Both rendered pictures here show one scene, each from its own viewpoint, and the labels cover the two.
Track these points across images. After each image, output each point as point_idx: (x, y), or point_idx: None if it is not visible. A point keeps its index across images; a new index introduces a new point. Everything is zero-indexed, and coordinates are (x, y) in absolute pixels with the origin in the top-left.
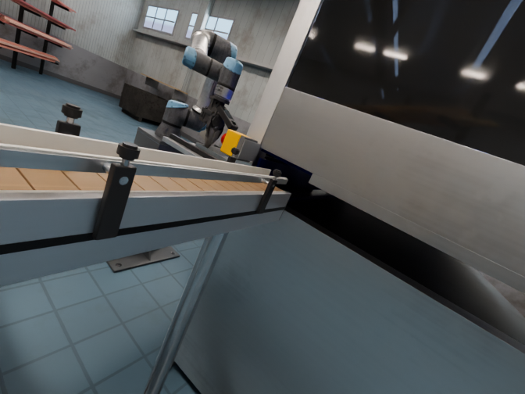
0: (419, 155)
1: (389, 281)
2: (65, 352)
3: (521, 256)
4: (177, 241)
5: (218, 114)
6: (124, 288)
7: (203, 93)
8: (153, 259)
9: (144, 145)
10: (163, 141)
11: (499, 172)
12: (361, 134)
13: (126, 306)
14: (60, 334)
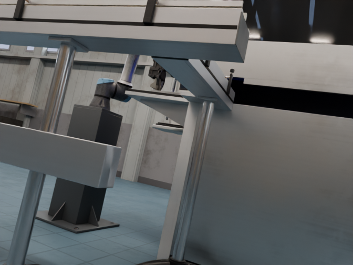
0: (294, 52)
1: (303, 116)
2: (85, 264)
3: (350, 80)
4: (212, 86)
5: (162, 69)
6: (93, 240)
7: (126, 69)
8: (100, 226)
9: (84, 115)
10: (126, 93)
11: (328, 49)
12: (263, 51)
13: (104, 247)
14: (72, 258)
